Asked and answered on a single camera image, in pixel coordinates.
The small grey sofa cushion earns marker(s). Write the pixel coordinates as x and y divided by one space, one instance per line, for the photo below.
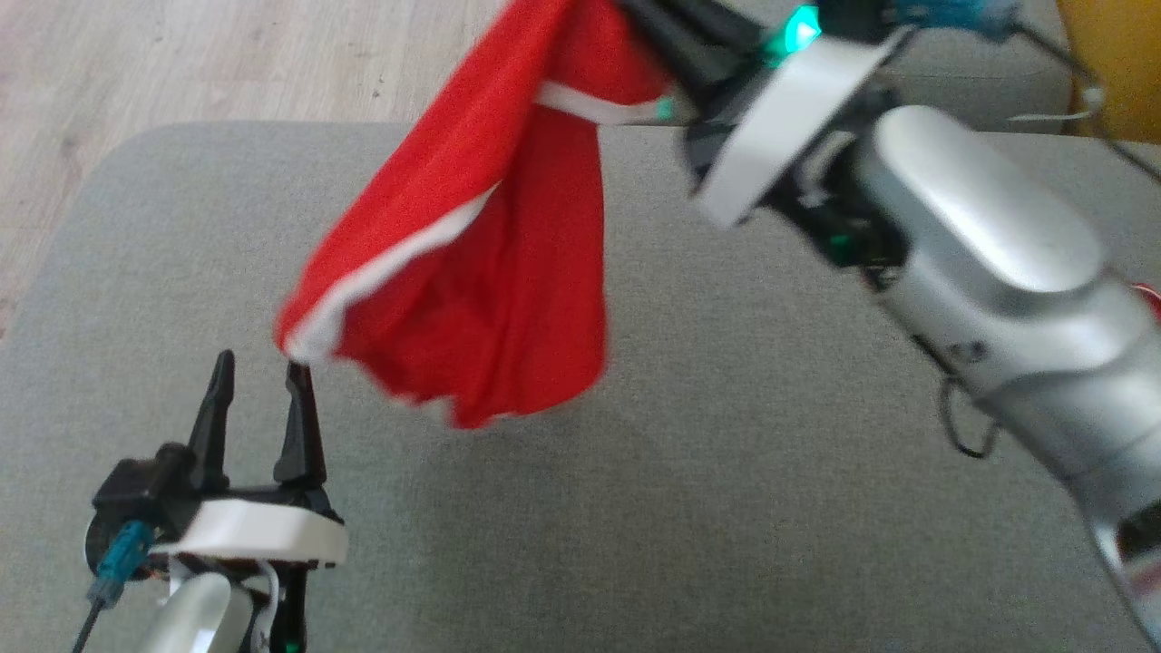
989 77

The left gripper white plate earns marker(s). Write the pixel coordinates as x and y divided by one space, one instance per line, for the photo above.
254 531

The large grey sofa seat cushion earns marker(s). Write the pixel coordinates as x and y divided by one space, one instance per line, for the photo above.
635 508

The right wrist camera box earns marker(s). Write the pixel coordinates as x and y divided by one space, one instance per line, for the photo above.
862 14

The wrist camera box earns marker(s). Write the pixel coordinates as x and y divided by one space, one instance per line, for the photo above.
862 14
136 490

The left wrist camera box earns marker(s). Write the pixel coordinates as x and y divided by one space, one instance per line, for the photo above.
136 490

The yellow furniture piece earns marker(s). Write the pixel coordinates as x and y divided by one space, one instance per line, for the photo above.
1125 63

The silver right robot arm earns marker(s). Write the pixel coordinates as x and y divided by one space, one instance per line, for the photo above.
998 245

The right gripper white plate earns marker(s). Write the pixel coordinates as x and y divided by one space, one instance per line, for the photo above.
789 118

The red garment with white trim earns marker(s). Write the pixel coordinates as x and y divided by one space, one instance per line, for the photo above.
508 272

